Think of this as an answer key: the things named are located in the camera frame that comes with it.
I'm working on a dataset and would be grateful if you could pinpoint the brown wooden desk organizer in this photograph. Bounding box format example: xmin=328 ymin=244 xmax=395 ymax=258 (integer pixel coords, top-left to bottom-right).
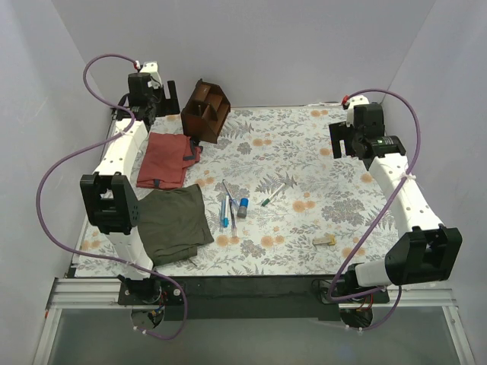
xmin=180 ymin=79 xmax=231 ymax=144

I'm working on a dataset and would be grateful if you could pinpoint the green capped white pen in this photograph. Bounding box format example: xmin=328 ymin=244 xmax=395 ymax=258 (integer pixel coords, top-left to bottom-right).
xmin=261 ymin=183 xmax=287 ymax=207

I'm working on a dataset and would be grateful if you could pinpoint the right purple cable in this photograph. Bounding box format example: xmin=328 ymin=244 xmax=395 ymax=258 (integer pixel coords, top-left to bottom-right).
xmin=327 ymin=89 xmax=422 ymax=332

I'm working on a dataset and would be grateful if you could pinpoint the floral patterned table mat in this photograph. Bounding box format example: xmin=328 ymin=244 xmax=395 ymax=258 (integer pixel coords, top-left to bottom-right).
xmin=74 ymin=104 xmax=409 ymax=278

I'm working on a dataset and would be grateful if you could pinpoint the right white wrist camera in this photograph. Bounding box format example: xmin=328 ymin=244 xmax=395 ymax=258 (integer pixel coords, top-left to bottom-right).
xmin=342 ymin=94 xmax=370 ymax=110

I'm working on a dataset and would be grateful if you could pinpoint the olive green folded cloth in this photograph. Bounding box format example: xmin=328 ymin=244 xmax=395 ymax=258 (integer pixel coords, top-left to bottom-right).
xmin=138 ymin=185 xmax=214 ymax=266

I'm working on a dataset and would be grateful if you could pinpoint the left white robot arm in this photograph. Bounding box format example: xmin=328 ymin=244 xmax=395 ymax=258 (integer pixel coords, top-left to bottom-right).
xmin=80 ymin=62 xmax=179 ymax=270

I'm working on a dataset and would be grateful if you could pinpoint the small tan yellow eraser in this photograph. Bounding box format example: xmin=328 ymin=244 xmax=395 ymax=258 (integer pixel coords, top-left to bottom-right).
xmin=312 ymin=235 xmax=336 ymax=246

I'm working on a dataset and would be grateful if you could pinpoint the clear long pen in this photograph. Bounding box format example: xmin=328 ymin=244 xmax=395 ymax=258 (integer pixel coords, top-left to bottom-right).
xmin=228 ymin=196 xmax=237 ymax=237

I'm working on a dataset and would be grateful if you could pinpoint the blue capped white pen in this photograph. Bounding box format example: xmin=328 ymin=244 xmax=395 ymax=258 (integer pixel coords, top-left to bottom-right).
xmin=221 ymin=195 xmax=229 ymax=228

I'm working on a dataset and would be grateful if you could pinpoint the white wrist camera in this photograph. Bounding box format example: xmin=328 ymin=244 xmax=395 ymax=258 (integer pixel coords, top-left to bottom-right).
xmin=135 ymin=61 xmax=161 ymax=83
xmin=342 ymin=94 xmax=370 ymax=110

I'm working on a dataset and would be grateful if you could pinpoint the aluminium frame rail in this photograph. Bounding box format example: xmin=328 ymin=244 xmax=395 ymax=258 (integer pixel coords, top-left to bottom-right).
xmin=33 ymin=278 xmax=475 ymax=364

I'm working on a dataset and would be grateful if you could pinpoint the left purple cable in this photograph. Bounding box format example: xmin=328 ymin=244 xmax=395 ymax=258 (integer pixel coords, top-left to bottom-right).
xmin=35 ymin=53 xmax=189 ymax=341

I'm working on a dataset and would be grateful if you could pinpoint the purple cable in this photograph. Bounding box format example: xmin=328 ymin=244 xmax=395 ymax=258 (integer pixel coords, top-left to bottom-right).
xmin=327 ymin=89 xmax=422 ymax=332
xmin=35 ymin=53 xmax=189 ymax=341

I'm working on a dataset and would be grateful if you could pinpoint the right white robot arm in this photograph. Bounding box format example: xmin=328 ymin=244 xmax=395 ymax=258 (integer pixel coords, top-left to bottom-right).
xmin=329 ymin=95 xmax=463 ymax=303

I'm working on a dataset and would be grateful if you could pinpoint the blue grey stamp cylinder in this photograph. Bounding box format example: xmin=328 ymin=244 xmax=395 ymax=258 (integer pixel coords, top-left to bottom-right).
xmin=237 ymin=198 xmax=249 ymax=218

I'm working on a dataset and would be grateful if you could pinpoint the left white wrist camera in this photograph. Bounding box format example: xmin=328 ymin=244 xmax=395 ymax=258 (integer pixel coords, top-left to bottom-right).
xmin=135 ymin=61 xmax=161 ymax=83

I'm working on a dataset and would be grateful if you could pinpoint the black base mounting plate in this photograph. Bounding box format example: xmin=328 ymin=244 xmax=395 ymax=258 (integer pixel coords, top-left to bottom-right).
xmin=117 ymin=274 xmax=390 ymax=322

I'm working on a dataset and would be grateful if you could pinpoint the red folded cloth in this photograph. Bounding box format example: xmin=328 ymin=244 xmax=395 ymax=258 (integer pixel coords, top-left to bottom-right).
xmin=136 ymin=132 xmax=202 ymax=190

